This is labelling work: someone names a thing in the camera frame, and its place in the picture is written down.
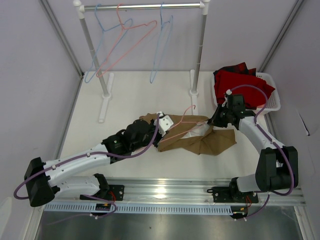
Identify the pink wire hanger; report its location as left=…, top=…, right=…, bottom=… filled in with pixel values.
left=95, top=2, right=158, bottom=78
left=159, top=104, right=208, bottom=144

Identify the tan brown skirt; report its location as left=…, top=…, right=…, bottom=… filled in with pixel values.
left=138, top=112, right=238, bottom=156

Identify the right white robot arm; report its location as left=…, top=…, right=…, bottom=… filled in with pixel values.
left=208, top=93, right=299, bottom=202

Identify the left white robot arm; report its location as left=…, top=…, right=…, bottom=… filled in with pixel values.
left=23, top=117, right=162, bottom=207

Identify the red folded garment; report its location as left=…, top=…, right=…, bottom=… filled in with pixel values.
left=213, top=62, right=275, bottom=110

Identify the white plastic basket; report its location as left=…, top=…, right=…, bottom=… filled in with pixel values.
left=211, top=72, right=281, bottom=115

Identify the metal clothes rack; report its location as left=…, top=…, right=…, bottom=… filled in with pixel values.
left=73, top=0, right=210, bottom=123

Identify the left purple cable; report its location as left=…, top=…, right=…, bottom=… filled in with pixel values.
left=13, top=112, right=161, bottom=226

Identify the purple cable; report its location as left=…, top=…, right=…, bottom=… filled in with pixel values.
left=224, top=84, right=295, bottom=222
left=13, top=112, right=161, bottom=226

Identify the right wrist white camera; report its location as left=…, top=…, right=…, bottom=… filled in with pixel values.
left=222, top=89, right=233, bottom=108

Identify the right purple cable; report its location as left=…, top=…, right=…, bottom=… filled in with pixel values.
left=224, top=84, right=295, bottom=222

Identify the aluminium mounting rail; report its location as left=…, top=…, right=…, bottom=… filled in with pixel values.
left=34, top=176, right=306, bottom=207

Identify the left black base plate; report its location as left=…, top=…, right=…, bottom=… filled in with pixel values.
left=79, top=184, right=125, bottom=202

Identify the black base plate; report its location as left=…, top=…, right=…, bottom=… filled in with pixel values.
left=206, top=186, right=259, bottom=204
left=79, top=184, right=125, bottom=202

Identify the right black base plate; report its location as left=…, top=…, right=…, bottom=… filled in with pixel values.
left=206, top=186, right=259, bottom=204

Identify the right blue wire hanger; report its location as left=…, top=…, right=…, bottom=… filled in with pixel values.
left=149, top=2, right=174, bottom=84

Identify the blue wire hanger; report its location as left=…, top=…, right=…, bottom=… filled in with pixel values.
left=149, top=2, right=174, bottom=84
left=84, top=4, right=134, bottom=84

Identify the white slotted cable duct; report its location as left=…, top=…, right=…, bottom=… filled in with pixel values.
left=44, top=202, right=233, bottom=216

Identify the leftmost blue wire hanger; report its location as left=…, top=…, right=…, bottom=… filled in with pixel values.
left=84, top=4, right=134, bottom=84

